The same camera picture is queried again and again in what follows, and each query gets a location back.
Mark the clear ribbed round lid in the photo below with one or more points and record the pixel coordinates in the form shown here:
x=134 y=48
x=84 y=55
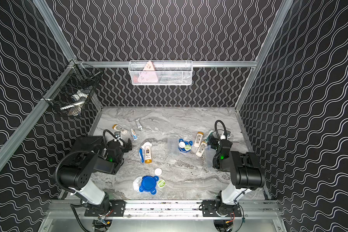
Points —
x=137 y=184

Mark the pink triangular card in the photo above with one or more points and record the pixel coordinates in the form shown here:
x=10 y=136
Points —
x=148 y=75

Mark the green toothbrush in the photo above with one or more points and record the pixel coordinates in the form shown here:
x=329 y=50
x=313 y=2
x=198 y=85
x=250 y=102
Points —
x=209 y=134

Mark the clear jar toiletry kit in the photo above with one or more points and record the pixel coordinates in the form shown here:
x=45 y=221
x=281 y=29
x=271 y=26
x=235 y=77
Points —
x=209 y=155

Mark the clear jar blue lid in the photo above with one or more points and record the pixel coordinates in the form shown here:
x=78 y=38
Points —
x=172 y=145

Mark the blue comb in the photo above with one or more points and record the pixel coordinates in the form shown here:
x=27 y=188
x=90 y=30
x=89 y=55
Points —
x=134 y=135

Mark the white shampoo bottle yellow cap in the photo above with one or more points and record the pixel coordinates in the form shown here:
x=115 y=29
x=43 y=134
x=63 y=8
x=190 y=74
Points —
x=148 y=155

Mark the white items in black basket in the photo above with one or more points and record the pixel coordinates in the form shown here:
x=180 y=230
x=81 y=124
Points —
x=75 y=107

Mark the white round cap container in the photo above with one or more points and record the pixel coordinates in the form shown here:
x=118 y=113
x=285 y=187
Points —
x=182 y=144
x=158 y=171

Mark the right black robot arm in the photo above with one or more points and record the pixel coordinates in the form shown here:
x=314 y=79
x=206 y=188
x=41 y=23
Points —
x=244 y=170

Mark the black wire wall basket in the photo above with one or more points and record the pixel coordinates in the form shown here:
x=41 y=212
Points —
x=81 y=77

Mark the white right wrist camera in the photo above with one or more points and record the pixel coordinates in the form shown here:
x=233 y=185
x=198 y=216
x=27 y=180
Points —
x=225 y=135

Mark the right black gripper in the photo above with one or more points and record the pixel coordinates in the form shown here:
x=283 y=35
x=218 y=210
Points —
x=215 y=142

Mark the white wire wall basket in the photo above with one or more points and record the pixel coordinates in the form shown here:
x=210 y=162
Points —
x=170 y=73

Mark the white bottle orange cap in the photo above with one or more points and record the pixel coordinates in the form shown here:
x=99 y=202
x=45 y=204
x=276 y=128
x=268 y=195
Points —
x=200 y=151
x=198 y=139

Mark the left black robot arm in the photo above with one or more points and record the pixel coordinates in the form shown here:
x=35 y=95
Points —
x=91 y=154

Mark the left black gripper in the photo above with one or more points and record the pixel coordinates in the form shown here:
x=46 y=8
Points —
x=124 y=146

